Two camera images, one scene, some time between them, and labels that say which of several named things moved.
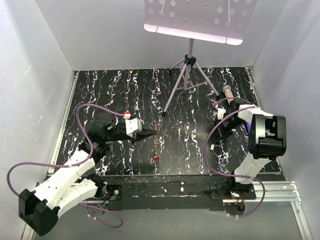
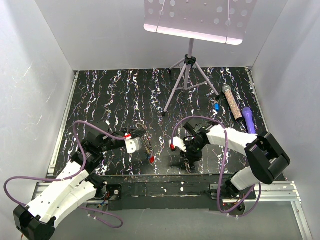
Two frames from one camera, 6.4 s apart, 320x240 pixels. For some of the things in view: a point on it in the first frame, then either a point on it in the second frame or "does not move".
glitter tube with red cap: [159, 143] → [146, 139]
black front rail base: [180, 192] does not move
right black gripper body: [224, 127] → [194, 149]
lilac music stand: [222, 21] does not move
